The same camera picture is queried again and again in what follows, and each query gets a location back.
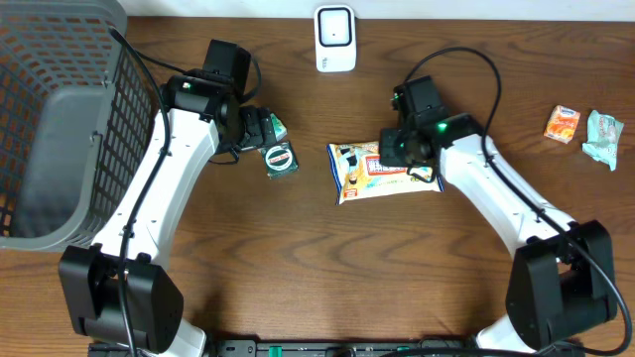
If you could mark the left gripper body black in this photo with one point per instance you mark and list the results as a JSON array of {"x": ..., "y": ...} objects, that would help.
[{"x": 268, "y": 131}]

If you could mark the white barcode scanner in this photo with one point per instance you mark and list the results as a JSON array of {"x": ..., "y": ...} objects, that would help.
[{"x": 335, "y": 38}]

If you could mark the green white packet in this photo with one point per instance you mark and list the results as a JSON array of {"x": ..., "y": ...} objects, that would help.
[{"x": 280, "y": 130}]

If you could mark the large yellow snack bag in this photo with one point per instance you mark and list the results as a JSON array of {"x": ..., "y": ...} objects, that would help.
[{"x": 358, "y": 173}]

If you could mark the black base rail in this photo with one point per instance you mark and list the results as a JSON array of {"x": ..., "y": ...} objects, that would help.
[{"x": 251, "y": 348}]

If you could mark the light blue small packet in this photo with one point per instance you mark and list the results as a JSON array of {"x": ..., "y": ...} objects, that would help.
[{"x": 603, "y": 133}]

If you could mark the dark green round-label packet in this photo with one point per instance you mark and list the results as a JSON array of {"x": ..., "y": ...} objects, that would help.
[{"x": 280, "y": 160}]

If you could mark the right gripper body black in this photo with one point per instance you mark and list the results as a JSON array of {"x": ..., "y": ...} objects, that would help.
[{"x": 393, "y": 148}]

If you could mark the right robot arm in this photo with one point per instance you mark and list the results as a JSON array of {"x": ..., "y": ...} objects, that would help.
[{"x": 562, "y": 270}]

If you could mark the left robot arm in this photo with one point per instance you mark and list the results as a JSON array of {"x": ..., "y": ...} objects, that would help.
[{"x": 118, "y": 291}]

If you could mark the grey plastic mesh basket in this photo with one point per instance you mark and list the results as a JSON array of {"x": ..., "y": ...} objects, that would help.
[{"x": 77, "y": 115}]

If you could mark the orange small packet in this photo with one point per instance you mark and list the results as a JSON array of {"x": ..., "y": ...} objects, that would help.
[{"x": 562, "y": 124}]

